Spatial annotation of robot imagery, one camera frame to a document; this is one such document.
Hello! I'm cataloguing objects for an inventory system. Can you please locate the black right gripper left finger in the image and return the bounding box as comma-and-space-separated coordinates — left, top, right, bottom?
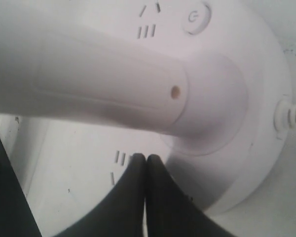
57, 153, 146, 237

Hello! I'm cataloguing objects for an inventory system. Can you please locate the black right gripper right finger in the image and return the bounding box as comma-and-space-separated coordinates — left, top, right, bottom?
146, 155, 221, 237

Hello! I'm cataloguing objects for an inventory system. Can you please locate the white desk lamp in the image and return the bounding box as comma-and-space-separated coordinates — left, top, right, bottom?
0, 0, 292, 237

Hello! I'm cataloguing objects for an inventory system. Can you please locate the white power cable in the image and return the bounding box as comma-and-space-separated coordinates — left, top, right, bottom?
271, 99, 296, 140

